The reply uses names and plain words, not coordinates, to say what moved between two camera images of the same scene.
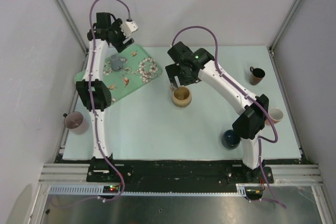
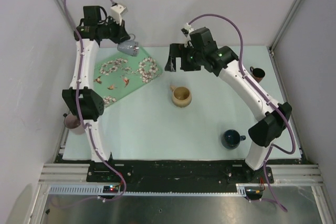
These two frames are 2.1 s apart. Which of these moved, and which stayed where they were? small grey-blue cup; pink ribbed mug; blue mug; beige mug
Moved: small grey-blue cup
Stayed: pink ribbed mug; beige mug; blue mug
